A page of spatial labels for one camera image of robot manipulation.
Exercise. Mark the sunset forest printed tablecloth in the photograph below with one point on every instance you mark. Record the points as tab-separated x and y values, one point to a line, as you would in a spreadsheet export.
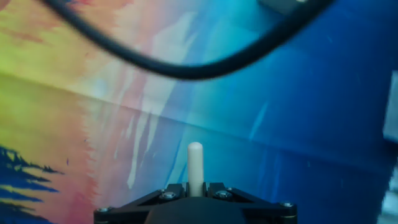
280	124

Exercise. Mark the pale wooden drumstick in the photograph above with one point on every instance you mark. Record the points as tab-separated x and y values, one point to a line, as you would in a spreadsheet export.
195	168

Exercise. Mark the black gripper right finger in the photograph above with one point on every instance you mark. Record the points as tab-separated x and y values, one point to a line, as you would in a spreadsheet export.
255	205

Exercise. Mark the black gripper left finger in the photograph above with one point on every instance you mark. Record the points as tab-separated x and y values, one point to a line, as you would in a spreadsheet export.
140	207

